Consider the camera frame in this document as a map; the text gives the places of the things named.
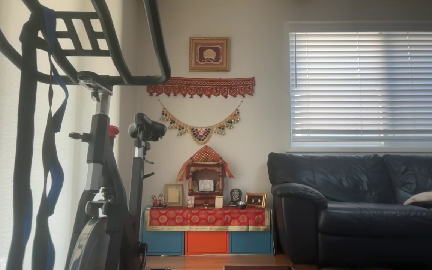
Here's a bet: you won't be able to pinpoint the pale picture frame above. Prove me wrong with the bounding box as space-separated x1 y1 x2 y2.
163 183 185 207

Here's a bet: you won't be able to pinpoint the blue black strap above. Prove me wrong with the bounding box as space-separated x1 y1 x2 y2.
32 6 69 270
6 15 38 270

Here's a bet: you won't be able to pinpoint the gold framed wall picture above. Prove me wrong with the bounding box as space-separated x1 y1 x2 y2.
189 36 231 72

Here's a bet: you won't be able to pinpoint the dark idol plaque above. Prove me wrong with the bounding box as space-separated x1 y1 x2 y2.
229 188 243 207

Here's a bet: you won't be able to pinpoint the black leather sofa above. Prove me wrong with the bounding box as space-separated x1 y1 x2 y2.
267 152 432 269

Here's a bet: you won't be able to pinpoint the blue and orange cabinet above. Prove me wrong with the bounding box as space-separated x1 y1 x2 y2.
140 209 275 256

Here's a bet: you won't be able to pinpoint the small figurines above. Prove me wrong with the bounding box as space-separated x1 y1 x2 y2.
150 194 168 209

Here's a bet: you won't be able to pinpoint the sheer white curtain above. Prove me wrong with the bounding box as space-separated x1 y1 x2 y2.
0 0 123 270

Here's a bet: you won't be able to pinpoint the wooden shrine with canopy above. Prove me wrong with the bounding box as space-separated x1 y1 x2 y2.
175 145 235 209

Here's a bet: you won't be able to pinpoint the red embroidered wall hanging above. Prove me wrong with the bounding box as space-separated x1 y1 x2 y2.
147 76 256 99

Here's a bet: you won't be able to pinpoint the white window blind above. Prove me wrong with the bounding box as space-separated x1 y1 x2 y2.
286 22 432 152

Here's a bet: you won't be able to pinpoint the beaded garland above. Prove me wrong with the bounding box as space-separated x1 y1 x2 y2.
158 99 243 146

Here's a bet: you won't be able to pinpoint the small gold picture frame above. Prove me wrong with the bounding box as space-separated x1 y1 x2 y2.
245 192 267 209

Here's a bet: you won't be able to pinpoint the red gold patterned cloth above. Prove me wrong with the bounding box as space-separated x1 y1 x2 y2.
144 207 271 231

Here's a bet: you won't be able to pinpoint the black exercise bike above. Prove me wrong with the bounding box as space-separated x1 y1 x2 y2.
0 0 171 270

